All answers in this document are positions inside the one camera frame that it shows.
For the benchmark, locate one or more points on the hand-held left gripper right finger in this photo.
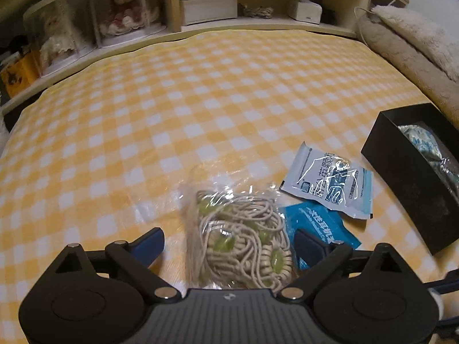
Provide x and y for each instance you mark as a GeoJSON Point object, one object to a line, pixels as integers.
{"type": "Point", "coordinates": [311, 249]}

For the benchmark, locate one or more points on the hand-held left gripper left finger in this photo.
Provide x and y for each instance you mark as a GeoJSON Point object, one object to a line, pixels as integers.
{"type": "Point", "coordinates": [150, 245]}

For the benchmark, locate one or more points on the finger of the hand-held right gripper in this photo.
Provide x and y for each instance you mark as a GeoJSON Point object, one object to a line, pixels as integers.
{"type": "Point", "coordinates": [446, 279]}

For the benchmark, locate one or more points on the blue packet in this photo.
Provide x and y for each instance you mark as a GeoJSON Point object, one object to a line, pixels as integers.
{"type": "Point", "coordinates": [319, 222]}

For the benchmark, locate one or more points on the clear plastic bag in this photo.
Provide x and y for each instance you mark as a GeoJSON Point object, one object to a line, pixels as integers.
{"type": "Point", "coordinates": [446, 175]}

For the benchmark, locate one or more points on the black cardboard box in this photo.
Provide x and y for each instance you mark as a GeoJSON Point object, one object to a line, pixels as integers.
{"type": "Point", "coordinates": [398, 172]}

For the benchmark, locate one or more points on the blue floral embroidered pouch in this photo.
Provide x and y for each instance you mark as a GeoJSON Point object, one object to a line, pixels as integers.
{"type": "Point", "coordinates": [426, 139]}

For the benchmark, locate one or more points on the white sachet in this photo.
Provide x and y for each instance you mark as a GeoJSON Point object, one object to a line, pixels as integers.
{"type": "Point", "coordinates": [326, 182]}

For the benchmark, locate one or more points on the yellow checked blanket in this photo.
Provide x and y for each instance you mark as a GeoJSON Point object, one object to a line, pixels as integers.
{"type": "Point", "coordinates": [179, 114]}

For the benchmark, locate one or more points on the quilted brown blanket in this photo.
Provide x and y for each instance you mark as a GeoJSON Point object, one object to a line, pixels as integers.
{"type": "Point", "coordinates": [405, 61]}

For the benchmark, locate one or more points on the yellow box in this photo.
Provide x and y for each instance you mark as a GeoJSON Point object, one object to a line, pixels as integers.
{"type": "Point", "coordinates": [18, 75]}

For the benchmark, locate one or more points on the wooden shelf unit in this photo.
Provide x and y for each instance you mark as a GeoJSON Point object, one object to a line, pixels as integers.
{"type": "Point", "coordinates": [272, 28]}

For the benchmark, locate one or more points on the domed white bear doll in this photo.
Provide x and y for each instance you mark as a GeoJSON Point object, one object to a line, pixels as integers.
{"type": "Point", "coordinates": [57, 39]}

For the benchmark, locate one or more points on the small black box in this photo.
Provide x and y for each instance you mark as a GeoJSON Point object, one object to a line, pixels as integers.
{"type": "Point", "coordinates": [329, 16]}

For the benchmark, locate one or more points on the domed red bear doll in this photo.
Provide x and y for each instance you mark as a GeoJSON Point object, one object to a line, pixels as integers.
{"type": "Point", "coordinates": [123, 10]}

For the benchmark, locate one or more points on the white tissue box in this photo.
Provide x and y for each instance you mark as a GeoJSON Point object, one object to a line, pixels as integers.
{"type": "Point", "coordinates": [304, 10]}

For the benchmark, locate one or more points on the small white box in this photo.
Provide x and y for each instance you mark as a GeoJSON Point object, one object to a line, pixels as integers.
{"type": "Point", "coordinates": [208, 10]}

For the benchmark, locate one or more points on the cream fluffy blanket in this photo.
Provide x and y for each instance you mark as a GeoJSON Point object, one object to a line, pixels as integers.
{"type": "Point", "coordinates": [416, 28]}

